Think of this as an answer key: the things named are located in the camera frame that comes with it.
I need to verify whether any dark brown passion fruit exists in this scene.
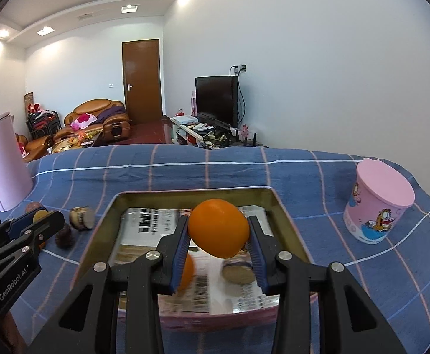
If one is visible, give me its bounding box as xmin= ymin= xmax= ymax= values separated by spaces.
xmin=55 ymin=224 xmax=75 ymax=250

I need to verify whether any large orange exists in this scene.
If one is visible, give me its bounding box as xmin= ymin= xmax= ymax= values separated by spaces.
xmin=188 ymin=199 xmax=250 ymax=259

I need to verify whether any orange mandarin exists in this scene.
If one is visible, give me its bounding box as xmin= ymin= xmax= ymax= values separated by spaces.
xmin=33 ymin=209 xmax=49 ymax=223

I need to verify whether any purple round fruit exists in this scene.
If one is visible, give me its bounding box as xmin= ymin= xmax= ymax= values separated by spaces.
xmin=25 ymin=201 xmax=43 ymax=213

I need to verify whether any pink electric kettle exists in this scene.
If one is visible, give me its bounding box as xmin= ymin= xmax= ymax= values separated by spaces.
xmin=0 ymin=112 xmax=33 ymax=213

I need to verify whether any brown cut cake piece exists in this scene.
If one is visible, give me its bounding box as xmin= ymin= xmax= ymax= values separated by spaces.
xmin=69 ymin=206 xmax=95 ymax=231

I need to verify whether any blue checked tablecloth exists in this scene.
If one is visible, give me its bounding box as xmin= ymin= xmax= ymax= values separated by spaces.
xmin=0 ymin=144 xmax=430 ymax=354

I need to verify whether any round chocolate cake piece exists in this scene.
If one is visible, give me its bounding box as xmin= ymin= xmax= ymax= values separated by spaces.
xmin=221 ymin=259 xmax=256 ymax=284

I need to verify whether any pink metal tin box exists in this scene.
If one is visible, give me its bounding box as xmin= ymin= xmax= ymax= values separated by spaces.
xmin=76 ymin=186 xmax=312 ymax=332

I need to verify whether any brown leather sofa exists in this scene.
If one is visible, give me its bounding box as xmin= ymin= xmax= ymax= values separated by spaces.
xmin=15 ymin=134 xmax=53 ymax=162

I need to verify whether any small orange in tin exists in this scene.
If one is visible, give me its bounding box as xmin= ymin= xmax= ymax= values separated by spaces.
xmin=177 ymin=253 xmax=196 ymax=292

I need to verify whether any printed paper in tin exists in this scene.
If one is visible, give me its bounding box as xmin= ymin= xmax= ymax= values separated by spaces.
xmin=110 ymin=208 xmax=279 ymax=317

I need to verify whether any pink cartoon paper cup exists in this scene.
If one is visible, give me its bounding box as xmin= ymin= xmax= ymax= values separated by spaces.
xmin=344 ymin=158 xmax=416 ymax=245

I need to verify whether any cluttered coffee table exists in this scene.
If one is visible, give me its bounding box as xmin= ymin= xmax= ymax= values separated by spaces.
xmin=51 ymin=130 xmax=103 ymax=154

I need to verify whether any pink flower cushion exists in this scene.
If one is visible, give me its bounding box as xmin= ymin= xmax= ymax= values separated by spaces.
xmin=70 ymin=113 xmax=97 ymax=132

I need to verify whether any brown leather armchair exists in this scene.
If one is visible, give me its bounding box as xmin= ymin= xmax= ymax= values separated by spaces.
xmin=53 ymin=98 xmax=130 ymax=142

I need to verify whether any white tv stand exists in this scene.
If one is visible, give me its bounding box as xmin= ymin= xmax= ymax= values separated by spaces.
xmin=169 ymin=115 xmax=265 ymax=150

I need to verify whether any brown wooden door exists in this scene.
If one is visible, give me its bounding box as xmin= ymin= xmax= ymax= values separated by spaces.
xmin=122 ymin=39 xmax=163 ymax=125

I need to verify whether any black television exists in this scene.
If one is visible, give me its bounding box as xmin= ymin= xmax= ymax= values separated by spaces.
xmin=195 ymin=75 xmax=238 ymax=127

